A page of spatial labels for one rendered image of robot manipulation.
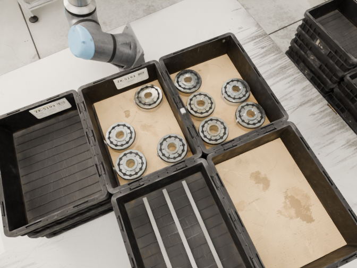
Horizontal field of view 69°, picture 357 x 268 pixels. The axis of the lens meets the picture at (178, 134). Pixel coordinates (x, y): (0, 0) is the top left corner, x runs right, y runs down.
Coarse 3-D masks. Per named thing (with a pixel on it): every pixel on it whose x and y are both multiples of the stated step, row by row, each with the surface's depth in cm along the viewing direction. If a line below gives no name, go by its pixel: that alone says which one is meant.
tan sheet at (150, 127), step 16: (128, 96) 99; (96, 112) 97; (112, 112) 96; (128, 112) 96; (144, 112) 96; (160, 112) 96; (144, 128) 93; (160, 128) 93; (176, 128) 93; (144, 144) 91; (112, 160) 89; (160, 160) 88
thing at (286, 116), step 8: (208, 40) 95; (216, 40) 95; (184, 48) 94; (192, 48) 94; (240, 48) 93; (168, 56) 93; (248, 56) 91; (160, 64) 92; (256, 72) 89; (168, 80) 89; (264, 80) 87; (176, 96) 86; (272, 96) 85; (280, 104) 83; (280, 112) 83; (280, 120) 81; (192, 128) 82; (264, 128) 80; (240, 136) 80; (248, 136) 80; (200, 144) 79; (208, 152) 78
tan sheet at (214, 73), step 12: (216, 60) 104; (228, 60) 103; (204, 72) 102; (216, 72) 101; (228, 72) 101; (204, 84) 100; (216, 84) 99; (216, 96) 97; (252, 96) 97; (216, 108) 95; (228, 108) 95; (192, 120) 94; (228, 120) 93; (240, 132) 91
